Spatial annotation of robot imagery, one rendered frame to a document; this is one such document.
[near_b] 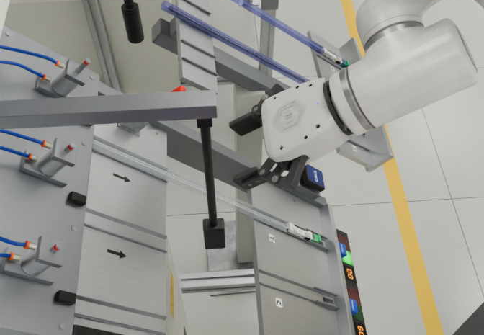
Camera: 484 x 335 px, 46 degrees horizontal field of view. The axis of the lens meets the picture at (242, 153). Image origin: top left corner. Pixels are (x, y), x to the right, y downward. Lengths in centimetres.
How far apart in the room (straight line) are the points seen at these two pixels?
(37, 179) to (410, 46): 43
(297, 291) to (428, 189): 118
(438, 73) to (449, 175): 147
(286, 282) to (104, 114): 57
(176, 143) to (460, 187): 138
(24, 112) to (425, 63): 43
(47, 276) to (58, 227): 6
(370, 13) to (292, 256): 44
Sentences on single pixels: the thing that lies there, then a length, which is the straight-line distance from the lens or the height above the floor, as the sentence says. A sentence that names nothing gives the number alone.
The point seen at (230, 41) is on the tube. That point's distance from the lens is 102.
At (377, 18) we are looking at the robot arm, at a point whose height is 121.
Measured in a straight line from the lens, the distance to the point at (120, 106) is 42.
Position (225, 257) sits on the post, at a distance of 182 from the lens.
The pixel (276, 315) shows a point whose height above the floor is 83.
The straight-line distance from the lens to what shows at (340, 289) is 102.
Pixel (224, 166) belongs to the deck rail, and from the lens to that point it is 95.
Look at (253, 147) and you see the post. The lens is 128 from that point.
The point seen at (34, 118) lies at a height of 135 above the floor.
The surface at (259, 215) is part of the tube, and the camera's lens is 92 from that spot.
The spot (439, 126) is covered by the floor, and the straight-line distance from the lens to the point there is 224.
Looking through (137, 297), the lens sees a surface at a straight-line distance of 71.
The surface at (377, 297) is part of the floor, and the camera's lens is 183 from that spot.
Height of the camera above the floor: 166
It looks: 55 degrees down
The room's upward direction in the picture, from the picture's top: straight up
